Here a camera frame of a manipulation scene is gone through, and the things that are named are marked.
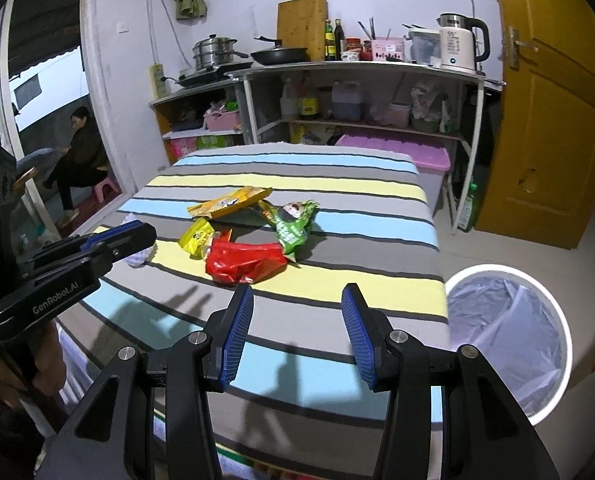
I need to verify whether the metal door handle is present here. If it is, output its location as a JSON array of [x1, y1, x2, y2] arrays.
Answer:
[[502, 26, 539, 71]]

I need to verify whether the black frying pan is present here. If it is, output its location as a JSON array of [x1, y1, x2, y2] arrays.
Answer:
[[250, 35, 311, 66]]

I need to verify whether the steel steamer pot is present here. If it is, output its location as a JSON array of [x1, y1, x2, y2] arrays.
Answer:
[[192, 35, 248, 71]]

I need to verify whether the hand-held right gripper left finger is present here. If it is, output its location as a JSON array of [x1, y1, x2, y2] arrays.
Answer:
[[42, 285, 255, 480]]

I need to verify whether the red snack packet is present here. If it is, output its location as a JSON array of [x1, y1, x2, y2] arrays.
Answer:
[[204, 229, 289, 287]]

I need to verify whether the white foam fruit net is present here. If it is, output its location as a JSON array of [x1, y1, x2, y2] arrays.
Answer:
[[121, 214, 157, 269]]

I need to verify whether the yellowed power strip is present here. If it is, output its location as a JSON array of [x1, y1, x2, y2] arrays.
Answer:
[[150, 64, 171, 100]]

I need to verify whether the small yellow snack packet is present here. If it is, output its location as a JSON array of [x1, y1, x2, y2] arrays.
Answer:
[[178, 217, 217, 260]]

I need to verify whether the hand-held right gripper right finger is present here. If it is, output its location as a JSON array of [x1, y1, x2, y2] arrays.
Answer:
[[341, 283, 561, 480]]

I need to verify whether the yellow-label oil bottle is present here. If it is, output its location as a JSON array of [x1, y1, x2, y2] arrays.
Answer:
[[297, 77, 321, 121]]

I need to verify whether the pink plastic stool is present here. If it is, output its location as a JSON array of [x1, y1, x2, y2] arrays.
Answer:
[[93, 177, 121, 202]]

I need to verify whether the green snack packet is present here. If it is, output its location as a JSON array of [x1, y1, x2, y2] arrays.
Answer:
[[261, 200, 321, 264]]

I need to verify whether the white electric kettle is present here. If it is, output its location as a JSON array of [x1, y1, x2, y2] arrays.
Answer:
[[437, 12, 491, 74]]

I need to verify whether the clear bin liner bag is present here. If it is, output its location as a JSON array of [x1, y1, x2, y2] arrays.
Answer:
[[447, 274, 564, 412]]

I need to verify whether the pink green carton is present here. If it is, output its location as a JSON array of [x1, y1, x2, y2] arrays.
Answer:
[[166, 136, 199, 164]]

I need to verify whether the pink utensil holder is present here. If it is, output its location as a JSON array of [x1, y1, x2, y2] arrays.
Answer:
[[371, 37, 407, 63]]

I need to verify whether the yellow wooden door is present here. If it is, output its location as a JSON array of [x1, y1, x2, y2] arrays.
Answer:
[[475, 0, 595, 252]]

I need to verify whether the person's left hand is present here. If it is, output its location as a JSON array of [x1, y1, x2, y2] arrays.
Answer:
[[0, 320, 67, 409]]

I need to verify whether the dark liquid plastic jug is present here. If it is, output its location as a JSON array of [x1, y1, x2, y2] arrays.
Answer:
[[331, 80, 363, 121]]

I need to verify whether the wooden cutting board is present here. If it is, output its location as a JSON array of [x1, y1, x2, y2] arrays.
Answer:
[[277, 0, 329, 61]]

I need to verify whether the pink plastic basket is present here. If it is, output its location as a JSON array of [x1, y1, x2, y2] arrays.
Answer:
[[203, 109, 242, 134]]

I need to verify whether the clear plastic bottle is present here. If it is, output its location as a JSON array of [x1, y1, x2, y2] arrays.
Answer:
[[279, 80, 299, 121]]

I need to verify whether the white round trash bin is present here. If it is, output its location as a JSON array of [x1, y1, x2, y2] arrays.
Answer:
[[445, 262, 574, 424]]

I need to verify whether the black induction cooker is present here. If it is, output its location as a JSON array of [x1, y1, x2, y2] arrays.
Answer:
[[176, 61, 254, 89]]

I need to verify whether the white metal shelf table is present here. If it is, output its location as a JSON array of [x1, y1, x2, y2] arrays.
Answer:
[[230, 59, 503, 235]]

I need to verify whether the wooden shelf unit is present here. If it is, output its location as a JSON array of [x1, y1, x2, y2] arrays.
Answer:
[[148, 81, 249, 167]]

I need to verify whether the pink-lid storage box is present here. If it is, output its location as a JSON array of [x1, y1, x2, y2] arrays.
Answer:
[[334, 132, 451, 192]]

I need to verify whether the clear plastic container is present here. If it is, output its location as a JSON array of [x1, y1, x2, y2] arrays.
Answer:
[[407, 29, 441, 66]]

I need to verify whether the striped blanket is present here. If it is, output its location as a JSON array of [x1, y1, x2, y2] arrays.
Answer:
[[57, 142, 451, 476]]

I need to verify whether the long yellow snack packet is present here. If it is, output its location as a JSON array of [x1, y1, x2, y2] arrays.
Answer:
[[186, 186, 273, 220]]

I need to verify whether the green plastic bottle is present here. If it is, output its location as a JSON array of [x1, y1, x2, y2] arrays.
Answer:
[[459, 182, 481, 232]]

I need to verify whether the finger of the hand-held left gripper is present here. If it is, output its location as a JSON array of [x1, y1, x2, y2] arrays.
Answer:
[[20, 220, 143, 273], [17, 223, 157, 296]]

